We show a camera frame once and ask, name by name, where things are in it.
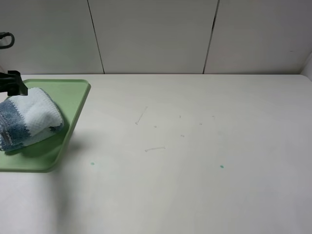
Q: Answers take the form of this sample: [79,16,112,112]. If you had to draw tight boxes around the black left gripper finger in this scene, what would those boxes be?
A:
[0,70,28,97]

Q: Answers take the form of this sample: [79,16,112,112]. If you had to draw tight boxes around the blue white striped towel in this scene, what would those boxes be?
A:
[0,87,64,152]

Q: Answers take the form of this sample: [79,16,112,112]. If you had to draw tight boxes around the green plastic tray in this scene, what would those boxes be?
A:
[0,79,91,173]

